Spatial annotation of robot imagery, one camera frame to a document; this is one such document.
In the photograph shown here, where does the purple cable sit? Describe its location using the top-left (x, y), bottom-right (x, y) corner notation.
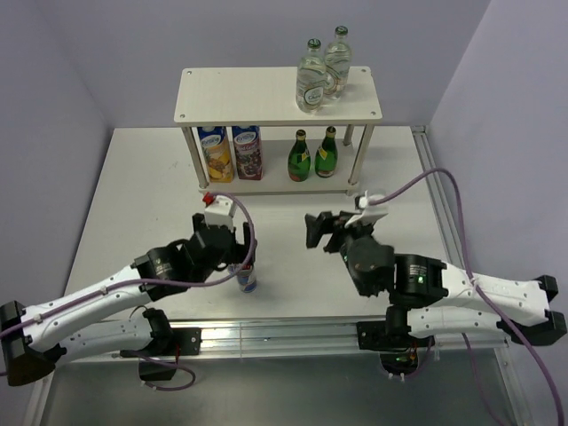
top-left (367, 168), bottom-right (563, 426)
top-left (0, 192), bottom-right (257, 391)

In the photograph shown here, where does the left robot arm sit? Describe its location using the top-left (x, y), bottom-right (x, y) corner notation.
top-left (1, 214), bottom-right (256, 387)

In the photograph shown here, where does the aluminium rail frame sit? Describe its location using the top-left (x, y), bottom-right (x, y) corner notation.
top-left (26, 125), bottom-right (533, 426)

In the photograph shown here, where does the green glass bottle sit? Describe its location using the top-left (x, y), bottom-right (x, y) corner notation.
top-left (288, 130), bottom-right (312, 182)
top-left (314, 126), bottom-right (338, 178)

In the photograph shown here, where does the clear bottle green cap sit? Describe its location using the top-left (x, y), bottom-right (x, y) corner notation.
top-left (324, 26), bottom-right (352, 99)
top-left (296, 38), bottom-right (327, 113)

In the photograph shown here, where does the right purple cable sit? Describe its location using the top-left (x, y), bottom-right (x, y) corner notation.
top-left (367, 168), bottom-right (563, 426)

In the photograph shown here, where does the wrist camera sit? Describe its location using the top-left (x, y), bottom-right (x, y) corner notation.
top-left (344, 191), bottom-right (389, 228)
top-left (202, 193), bottom-right (236, 231)

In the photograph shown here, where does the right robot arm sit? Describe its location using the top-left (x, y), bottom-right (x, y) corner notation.
top-left (304, 211), bottom-right (567, 346)

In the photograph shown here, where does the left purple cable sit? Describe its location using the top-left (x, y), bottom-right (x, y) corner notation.
top-left (0, 192), bottom-right (257, 391)

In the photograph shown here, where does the pineapple juice carton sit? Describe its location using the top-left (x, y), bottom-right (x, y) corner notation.
top-left (197, 126), bottom-right (234, 183)

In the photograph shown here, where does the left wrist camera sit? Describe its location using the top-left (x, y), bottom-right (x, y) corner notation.
top-left (202, 193), bottom-right (236, 231)

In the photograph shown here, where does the white two-tier shelf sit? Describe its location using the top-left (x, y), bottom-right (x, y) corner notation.
top-left (174, 67), bottom-right (383, 194)

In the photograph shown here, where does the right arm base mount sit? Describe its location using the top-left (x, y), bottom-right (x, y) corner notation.
top-left (356, 320), bottom-right (435, 375)

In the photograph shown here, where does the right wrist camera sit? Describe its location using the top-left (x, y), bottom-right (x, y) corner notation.
top-left (344, 191), bottom-right (389, 228)

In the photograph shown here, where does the red grape juice carton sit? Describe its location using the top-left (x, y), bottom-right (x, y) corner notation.
top-left (232, 126), bottom-right (264, 180)

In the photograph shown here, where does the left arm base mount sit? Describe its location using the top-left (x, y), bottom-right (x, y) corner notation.
top-left (120, 327), bottom-right (202, 392)

